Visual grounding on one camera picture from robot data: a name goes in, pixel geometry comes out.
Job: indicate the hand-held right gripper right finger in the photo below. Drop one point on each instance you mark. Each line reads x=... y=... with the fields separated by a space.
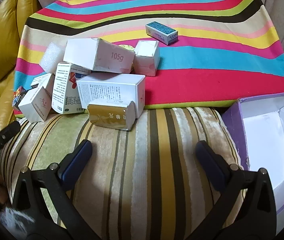
x=207 y=160

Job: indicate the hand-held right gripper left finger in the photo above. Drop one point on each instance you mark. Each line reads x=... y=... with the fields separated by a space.
x=78 y=160

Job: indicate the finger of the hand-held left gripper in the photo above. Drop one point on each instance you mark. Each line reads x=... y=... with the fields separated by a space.
x=3 y=140

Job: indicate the rainbow striped box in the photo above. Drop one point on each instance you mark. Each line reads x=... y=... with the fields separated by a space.
x=19 y=97

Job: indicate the small white box red mark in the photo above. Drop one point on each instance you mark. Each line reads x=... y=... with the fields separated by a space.
x=35 y=105

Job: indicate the shiny gold box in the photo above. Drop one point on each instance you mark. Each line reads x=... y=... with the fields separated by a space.
x=109 y=116

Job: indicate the purple cardboard box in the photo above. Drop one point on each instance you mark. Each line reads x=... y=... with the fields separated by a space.
x=264 y=135

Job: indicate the white box with black text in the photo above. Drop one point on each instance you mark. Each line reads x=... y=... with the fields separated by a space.
x=107 y=90

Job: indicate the white foam block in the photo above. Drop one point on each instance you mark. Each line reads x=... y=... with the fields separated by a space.
x=53 y=57

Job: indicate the large white box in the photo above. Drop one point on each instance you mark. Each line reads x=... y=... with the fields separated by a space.
x=107 y=57

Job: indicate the small blue box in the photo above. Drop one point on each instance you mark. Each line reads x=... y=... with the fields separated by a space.
x=160 y=31

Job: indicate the person's left hand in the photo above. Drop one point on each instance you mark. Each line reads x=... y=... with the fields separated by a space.
x=2 y=191

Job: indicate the striped plush cushion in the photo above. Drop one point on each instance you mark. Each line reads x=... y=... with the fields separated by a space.
x=144 y=167

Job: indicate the small white printed box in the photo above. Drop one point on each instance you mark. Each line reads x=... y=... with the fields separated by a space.
x=43 y=81

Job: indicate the white box with red print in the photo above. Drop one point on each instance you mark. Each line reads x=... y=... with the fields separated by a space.
x=62 y=90

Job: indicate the colourful striped cloth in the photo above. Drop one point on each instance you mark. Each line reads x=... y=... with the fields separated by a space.
x=207 y=85

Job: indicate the yellow leather sofa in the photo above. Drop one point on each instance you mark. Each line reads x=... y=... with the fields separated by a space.
x=2 y=42

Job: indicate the white open-top box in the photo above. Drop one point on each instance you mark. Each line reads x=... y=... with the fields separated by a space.
x=144 y=65

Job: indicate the yellow-green round sponge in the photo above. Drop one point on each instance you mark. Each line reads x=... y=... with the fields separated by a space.
x=127 y=47

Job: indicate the beige curtain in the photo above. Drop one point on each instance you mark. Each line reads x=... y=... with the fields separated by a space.
x=282 y=30

